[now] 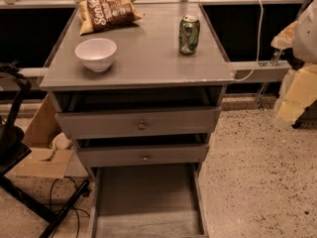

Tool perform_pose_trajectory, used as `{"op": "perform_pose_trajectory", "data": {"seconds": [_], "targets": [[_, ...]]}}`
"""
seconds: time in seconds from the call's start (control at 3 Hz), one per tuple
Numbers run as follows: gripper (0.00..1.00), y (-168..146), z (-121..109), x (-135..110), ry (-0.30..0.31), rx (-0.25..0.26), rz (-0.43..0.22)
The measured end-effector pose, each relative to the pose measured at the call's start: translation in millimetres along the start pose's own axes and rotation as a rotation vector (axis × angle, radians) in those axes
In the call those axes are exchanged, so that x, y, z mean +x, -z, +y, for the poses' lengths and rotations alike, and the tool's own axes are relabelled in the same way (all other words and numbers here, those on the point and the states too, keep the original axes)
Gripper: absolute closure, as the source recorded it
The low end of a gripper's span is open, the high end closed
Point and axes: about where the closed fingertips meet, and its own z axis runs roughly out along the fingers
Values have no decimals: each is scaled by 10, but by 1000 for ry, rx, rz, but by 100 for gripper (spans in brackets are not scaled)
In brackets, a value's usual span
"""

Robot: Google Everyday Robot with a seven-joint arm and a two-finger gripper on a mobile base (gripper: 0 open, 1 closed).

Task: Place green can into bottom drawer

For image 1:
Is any brown chip bag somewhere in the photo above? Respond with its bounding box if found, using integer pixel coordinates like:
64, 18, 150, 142
78, 0, 143, 35

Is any cardboard box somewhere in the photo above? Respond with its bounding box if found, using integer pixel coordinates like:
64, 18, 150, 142
13, 93, 75, 179

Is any white cable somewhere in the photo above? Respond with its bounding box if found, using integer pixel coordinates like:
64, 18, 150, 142
233, 0, 264, 82

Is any grey drawer cabinet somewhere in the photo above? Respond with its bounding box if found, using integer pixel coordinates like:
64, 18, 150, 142
39, 2, 235, 183

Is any black floor cable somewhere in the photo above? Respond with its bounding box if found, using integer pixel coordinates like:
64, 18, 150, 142
49, 176, 91, 238

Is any grey drawer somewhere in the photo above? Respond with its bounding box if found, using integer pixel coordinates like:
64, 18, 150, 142
55, 107, 221, 140
77, 144, 209, 168
87, 164, 209, 238

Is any grey metal rail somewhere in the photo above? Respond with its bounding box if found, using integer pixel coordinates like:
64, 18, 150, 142
231, 60, 291, 83

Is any green soda can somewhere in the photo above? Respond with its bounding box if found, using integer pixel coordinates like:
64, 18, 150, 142
178, 15, 200, 55

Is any white bowl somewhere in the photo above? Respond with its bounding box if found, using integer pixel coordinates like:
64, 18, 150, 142
75, 38, 117, 72

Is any black stand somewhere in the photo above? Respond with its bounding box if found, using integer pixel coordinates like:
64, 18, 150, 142
0, 62, 90, 238

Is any white paper roll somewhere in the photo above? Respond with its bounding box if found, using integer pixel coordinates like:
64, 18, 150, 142
53, 133, 72, 150

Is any top grey drawer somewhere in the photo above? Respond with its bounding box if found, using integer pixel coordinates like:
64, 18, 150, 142
55, 107, 221, 140

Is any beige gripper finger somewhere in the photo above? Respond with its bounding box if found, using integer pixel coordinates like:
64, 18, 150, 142
270, 21, 297, 50
272, 63, 317, 129

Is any middle grey drawer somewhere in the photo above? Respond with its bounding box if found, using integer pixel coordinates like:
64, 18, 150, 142
77, 144, 209, 168

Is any bottom grey drawer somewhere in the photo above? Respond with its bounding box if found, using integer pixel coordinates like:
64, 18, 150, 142
87, 164, 209, 238

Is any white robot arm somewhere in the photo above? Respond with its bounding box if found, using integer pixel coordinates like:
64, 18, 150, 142
270, 0, 317, 128

